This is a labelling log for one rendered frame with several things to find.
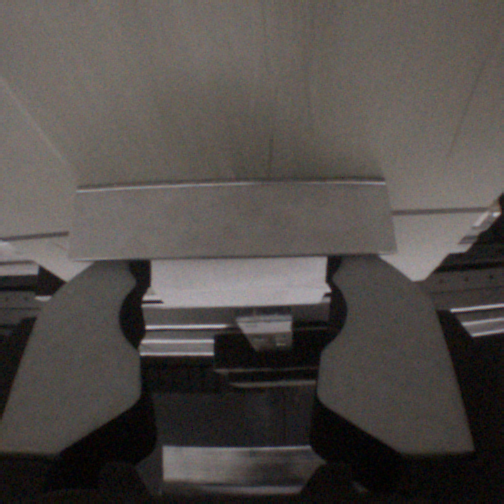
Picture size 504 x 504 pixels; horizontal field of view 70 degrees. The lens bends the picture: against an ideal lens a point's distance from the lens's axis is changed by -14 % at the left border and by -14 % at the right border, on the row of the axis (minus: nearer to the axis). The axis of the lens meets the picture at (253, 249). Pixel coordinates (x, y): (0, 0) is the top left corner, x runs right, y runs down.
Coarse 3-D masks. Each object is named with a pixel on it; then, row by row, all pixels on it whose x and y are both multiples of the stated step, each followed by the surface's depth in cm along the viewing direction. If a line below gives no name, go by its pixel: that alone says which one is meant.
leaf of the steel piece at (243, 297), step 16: (288, 288) 20; (304, 288) 20; (320, 288) 20; (176, 304) 22; (192, 304) 22; (208, 304) 22; (224, 304) 22; (240, 304) 23; (256, 304) 23; (272, 304) 23
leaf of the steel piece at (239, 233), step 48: (96, 192) 11; (144, 192) 11; (192, 192) 11; (240, 192) 11; (288, 192) 11; (336, 192) 11; (384, 192) 11; (96, 240) 10; (144, 240) 10; (192, 240) 10; (240, 240) 10; (288, 240) 10; (336, 240) 10; (384, 240) 10; (192, 288) 20; (240, 288) 20
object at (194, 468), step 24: (168, 456) 20; (192, 456) 19; (216, 456) 19; (240, 456) 19; (264, 456) 19; (288, 456) 19; (312, 456) 19; (168, 480) 19; (192, 480) 19; (216, 480) 19; (240, 480) 19; (264, 480) 19; (288, 480) 19
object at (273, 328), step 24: (240, 312) 25; (264, 312) 25; (288, 312) 25; (216, 336) 40; (240, 336) 40; (264, 336) 31; (288, 336) 31; (312, 336) 39; (216, 360) 39; (240, 360) 39; (264, 360) 39; (288, 360) 39; (312, 360) 38; (240, 384) 41; (264, 384) 42; (288, 384) 43
